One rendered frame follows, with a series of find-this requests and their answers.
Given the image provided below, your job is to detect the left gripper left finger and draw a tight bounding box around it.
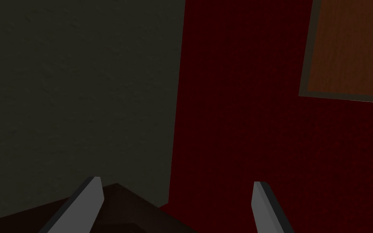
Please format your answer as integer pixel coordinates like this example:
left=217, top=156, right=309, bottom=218
left=38, top=176, right=105, bottom=233

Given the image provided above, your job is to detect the dark brown furniture block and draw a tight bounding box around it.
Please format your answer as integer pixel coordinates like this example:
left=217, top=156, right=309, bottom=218
left=0, top=182, right=200, bottom=233

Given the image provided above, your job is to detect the brown wooden door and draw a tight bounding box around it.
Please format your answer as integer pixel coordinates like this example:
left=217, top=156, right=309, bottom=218
left=298, top=0, right=373, bottom=105

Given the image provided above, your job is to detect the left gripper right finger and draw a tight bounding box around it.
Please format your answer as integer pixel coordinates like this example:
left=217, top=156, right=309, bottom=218
left=251, top=181, right=295, bottom=233

